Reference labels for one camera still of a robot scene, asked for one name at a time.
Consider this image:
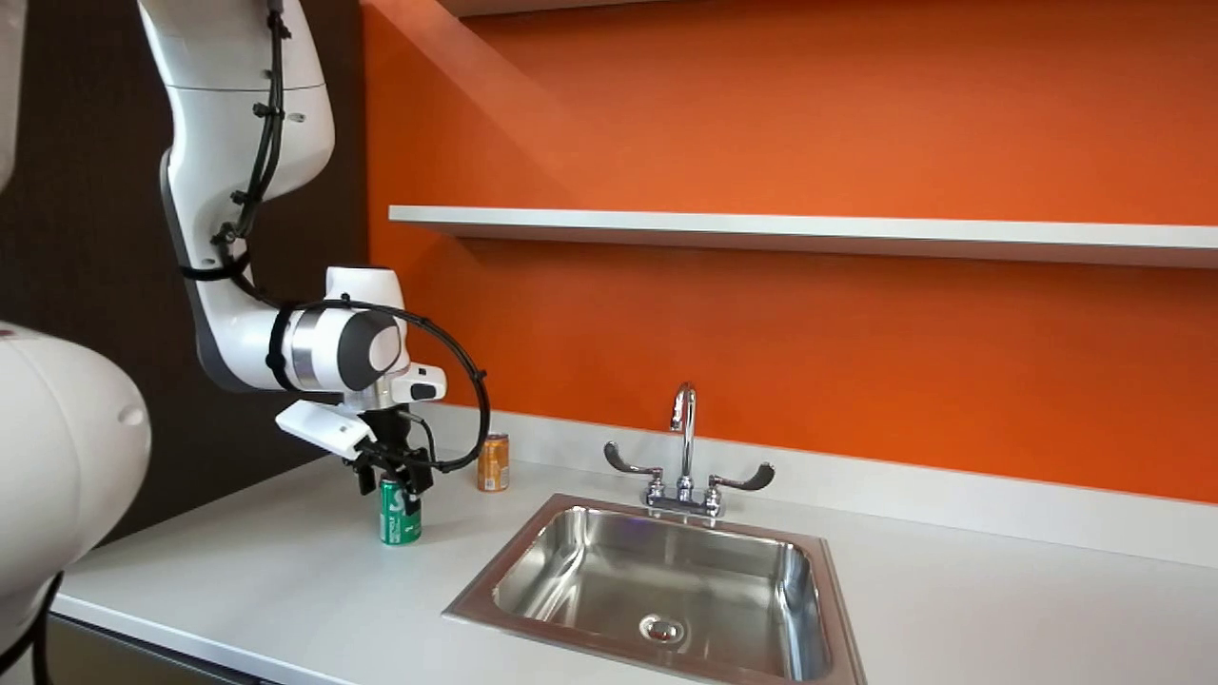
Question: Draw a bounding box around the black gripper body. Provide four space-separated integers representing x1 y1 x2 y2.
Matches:
347 408 440 503

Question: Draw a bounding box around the green soda can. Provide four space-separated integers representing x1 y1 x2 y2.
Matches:
377 473 428 550

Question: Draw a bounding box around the orange soda can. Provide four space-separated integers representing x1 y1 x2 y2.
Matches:
477 428 519 499

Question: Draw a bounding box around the stainless steel sink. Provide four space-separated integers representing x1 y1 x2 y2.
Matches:
440 492 873 685

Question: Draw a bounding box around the dark wood cabinet panel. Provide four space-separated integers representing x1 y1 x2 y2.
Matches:
0 0 377 549

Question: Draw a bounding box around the white backsplash strip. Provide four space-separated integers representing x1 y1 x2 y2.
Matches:
367 393 1218 570

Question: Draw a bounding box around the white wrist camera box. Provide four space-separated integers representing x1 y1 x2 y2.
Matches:
269 397 387 464

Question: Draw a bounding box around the chrome faucet with handles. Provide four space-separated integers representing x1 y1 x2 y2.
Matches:
599 379 780 534

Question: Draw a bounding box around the black base cable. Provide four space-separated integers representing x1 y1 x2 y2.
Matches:
0 567 69 685

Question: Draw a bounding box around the long white wall shelf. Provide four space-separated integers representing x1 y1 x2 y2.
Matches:
385 200 1218 275

